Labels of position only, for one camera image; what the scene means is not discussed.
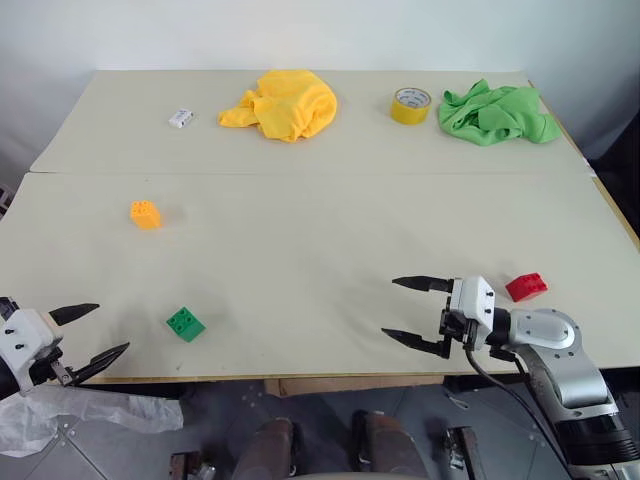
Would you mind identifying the brown cardboard piece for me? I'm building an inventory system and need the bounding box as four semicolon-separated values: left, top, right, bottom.
263;375;445;397

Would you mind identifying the rusty metal foot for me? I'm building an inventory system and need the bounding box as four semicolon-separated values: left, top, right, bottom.
440;424;482;480
168;450;203;480

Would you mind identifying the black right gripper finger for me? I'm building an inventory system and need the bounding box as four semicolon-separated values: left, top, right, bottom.
391;274;455;295
380;319;450;360

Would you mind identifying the yellow crumpled cloth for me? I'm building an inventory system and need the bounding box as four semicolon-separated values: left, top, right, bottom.
216;69;340;144

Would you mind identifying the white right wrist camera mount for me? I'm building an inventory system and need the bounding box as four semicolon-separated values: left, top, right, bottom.
446;274;499;352

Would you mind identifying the green toy brick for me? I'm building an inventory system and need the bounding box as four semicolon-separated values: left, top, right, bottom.
165;305;208;344

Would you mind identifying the small white box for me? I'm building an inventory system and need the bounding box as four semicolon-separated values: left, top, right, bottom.
168;106;195;130

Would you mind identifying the yellow tape roll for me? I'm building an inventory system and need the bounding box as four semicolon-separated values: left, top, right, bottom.
390;86;433;126

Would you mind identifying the dark rounded brown shape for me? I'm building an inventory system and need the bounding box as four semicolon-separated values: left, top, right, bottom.
351;409;432;480
232;417;306;480

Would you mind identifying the translucent plastic bag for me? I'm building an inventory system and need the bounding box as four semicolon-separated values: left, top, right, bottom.
0;383;185;459

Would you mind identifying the green crumpled cloth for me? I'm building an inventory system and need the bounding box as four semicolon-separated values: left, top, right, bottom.
437;78;562;148

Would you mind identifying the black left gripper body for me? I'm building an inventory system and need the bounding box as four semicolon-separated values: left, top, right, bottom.
28;344;77;388

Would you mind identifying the yellow toy brick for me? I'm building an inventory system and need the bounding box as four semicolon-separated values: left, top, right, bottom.
129;199;161;232

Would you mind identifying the red toy brick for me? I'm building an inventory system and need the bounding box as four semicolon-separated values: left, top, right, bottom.
504;272;550;303

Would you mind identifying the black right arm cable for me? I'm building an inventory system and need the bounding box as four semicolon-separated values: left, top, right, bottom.
464;348;574;480

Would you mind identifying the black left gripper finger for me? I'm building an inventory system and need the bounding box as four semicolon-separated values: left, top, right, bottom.
47;302;101;326
68;341;132;388

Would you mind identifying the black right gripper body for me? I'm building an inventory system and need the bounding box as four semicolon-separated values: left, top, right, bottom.
438;277;477;352

